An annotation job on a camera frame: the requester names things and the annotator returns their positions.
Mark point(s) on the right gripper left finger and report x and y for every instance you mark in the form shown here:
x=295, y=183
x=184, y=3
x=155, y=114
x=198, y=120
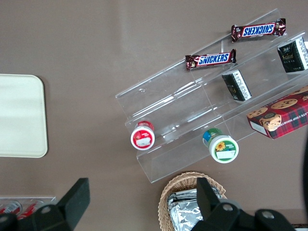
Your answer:
x=72, y=207

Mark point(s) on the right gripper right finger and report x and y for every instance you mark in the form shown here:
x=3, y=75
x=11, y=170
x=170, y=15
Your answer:
x=209, y=207

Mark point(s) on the oval light wicker basket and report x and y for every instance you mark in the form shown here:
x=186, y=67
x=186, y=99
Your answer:
x=168, y=192

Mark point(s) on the cream plastic tray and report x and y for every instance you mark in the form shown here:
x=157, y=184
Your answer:
x=21, y=115

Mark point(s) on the clear acrylic bottle rack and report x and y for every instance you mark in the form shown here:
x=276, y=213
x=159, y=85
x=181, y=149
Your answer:
x=51, y=199

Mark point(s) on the silver foil pouch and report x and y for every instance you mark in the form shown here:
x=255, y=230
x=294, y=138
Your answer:
x=185, y=196
x=183, y=219

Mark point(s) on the green lid yogurt cup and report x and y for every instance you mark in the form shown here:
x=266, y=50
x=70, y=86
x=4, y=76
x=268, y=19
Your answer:
x=222, y=149

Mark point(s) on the red lid yogurt cup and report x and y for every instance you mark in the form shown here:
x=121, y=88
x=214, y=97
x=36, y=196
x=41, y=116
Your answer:
x=142, y=139

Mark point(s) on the red tartan cookie box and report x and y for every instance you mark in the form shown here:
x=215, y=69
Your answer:
x=279, y=118

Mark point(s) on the clear acrylic stepped shelf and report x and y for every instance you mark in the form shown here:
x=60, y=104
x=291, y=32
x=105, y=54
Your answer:
x=180, y=96

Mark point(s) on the small black tea box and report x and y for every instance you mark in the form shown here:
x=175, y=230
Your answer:
x=292, y=55
x=237, y=85

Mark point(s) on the Snickers chocolate bar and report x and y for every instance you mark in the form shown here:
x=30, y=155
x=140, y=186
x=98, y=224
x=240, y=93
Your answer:
x=258, y=30
x=211, y=59

